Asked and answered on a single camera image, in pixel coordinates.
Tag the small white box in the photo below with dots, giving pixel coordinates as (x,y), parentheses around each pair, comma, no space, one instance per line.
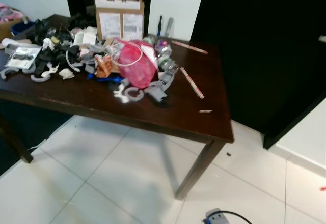
(85,37)

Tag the small open cardboard box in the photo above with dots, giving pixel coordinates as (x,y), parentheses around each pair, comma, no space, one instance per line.
(6,30)

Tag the dark wooden table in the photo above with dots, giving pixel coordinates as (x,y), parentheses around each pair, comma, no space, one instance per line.
(168,112)

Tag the white plastic clip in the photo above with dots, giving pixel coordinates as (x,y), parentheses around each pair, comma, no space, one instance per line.
(120,94)

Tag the grey curved plastic piece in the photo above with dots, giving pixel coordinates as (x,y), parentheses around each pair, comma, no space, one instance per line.
(48,73)
(7,73)

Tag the paper chopstick sleeve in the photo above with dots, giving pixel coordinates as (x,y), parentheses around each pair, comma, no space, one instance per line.
(192,82)
(189,46)

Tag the black pen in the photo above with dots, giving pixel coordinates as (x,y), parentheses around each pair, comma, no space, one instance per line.
(159,26)

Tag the blue strip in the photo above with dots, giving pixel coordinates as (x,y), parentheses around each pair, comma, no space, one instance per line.
(102,79)

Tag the clear plastic bottle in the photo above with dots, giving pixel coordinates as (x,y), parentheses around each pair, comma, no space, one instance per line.
(168,65)

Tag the pink cloth bundle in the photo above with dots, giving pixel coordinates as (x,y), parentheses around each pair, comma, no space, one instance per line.
(10,14)

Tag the orange crumpled wrapper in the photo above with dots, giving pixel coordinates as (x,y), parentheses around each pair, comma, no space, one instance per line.
(103,67)

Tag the small paper scrap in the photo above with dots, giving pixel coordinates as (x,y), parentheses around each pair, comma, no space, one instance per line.
(205,111)

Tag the cardboard box with white labels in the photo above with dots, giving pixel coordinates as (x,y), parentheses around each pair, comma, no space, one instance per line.
(119,26)

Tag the white printed plastic bag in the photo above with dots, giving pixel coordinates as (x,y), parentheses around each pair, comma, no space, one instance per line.
(23,57)

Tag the pink mesh bag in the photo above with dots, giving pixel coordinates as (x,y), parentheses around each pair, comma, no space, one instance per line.
(138,66)

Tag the grey plastic part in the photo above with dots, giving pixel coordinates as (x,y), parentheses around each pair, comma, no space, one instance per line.
(158,89)

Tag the white crumpled tissue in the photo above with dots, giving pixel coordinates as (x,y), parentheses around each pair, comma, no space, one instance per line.
(66,74)

